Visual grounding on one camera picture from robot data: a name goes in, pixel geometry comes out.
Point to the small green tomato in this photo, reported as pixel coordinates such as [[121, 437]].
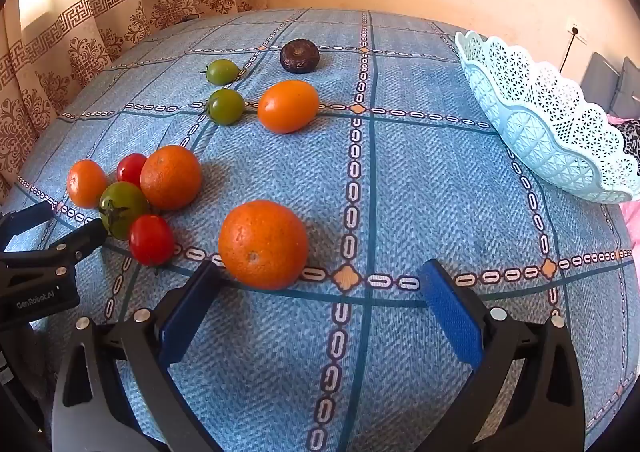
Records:
[[226, 106], [222, 72]]

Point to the small tangerine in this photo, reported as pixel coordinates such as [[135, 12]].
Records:
[[85, 183]]

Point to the patterned beige curtain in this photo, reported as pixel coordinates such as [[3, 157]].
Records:
[[100, 7]]

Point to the grey panel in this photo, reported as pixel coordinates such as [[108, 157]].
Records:
[[629, 89], [600, 79]]

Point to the red cherry tomato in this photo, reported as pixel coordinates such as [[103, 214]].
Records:
[[151, 239], [130, 169]]

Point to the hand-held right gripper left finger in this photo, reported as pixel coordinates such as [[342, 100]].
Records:
[[187, 317]]

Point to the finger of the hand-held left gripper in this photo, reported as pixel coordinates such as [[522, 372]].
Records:
[[70, 249], [30, 221]]

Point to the blue checked bed sheet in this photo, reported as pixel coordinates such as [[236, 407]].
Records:
[[400, 182]]

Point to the large green tomato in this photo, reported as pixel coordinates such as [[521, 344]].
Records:
[[129, 198]]

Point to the dark brown round fruit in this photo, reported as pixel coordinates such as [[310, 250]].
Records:
[[300, 56]]

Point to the light blue plastic basket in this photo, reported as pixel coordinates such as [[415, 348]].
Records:
[[550, 132]]

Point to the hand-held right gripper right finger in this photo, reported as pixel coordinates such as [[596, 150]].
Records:
[[452, 317]]

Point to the white wall socket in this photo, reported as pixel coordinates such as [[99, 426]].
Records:
[[576, 29]]

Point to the black and white patterned cloth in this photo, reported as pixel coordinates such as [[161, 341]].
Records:
[[631, 142]]

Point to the pink cloth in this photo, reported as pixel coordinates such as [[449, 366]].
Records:
[[631, 222]]

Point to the large orange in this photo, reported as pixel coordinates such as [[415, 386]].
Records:
[[171, 177], [263, 244]]

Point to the oval orange fruit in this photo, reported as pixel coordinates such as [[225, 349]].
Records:
[[288, 106]]

